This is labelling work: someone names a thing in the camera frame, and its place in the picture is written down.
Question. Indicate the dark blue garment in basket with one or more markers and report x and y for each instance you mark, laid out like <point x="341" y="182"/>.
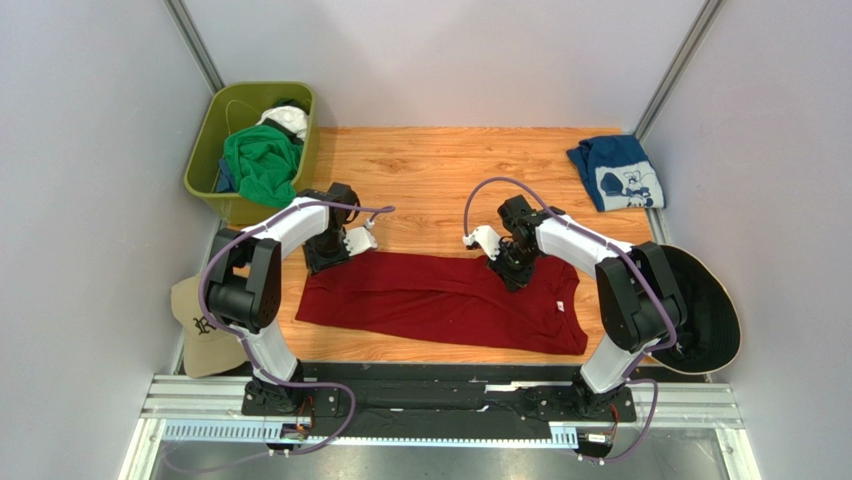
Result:
<point x="225" y="182"/>

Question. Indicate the black wide-brim hat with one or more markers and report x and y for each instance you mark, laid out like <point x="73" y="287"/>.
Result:
<point x="710" y="338"/>

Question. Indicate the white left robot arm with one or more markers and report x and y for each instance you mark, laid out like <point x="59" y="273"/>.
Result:
<point x="240" y="288"/>

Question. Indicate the aluminium corner post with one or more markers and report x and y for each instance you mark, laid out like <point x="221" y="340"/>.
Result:
<point x="192" y="37"/>
<point x="698" y="30"/>

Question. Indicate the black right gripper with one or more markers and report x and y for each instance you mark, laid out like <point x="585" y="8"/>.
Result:
<point x="512" y="271"/>

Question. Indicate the folded blue printed t-shirt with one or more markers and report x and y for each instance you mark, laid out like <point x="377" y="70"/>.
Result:
<point x="617" y="173"/>

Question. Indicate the right aluminium corner post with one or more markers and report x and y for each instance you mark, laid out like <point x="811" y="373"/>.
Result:
<point x="698" y="30"/>

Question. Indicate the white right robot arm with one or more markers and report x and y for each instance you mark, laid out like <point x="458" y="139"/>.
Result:
<point x="641" y="305"/>

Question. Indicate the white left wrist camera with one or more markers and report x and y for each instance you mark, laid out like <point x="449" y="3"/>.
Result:
<point x="359" y="240"/>

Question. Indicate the dark red t-shirt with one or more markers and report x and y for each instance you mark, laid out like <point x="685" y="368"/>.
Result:
<point x="448" y="300"/>

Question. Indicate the beige bucket hat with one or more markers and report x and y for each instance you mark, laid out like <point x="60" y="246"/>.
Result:
<point x="208" y="351"/>

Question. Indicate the left aluminium corner post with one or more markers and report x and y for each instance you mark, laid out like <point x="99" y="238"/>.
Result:
<point x="192" y="37"/>

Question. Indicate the white garment in basket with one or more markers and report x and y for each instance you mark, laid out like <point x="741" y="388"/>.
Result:
<point x="292" y="120"/>

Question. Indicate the green t-shirt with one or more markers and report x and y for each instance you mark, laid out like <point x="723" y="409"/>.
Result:
<point x="263" y="162"/>

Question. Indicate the green plastic laundry basket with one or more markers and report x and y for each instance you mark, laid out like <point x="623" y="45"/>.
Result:
<point x="232" y="109"/>

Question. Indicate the aluminium frame rail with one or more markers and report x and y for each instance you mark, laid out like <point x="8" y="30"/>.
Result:
<point x="685" y="429"/>

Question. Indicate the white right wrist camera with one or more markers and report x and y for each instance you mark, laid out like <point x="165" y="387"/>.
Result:
<point x="485" y="238"/>

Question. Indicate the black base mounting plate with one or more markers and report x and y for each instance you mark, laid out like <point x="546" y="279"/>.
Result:
<point x="443" y="401"/>

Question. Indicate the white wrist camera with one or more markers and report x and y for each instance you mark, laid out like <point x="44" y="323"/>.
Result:
<point x="359" y="240"/>
<point x="485" y="238"/>

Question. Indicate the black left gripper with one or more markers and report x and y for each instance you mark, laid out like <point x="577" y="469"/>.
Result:
<point x="317" y="263"/>

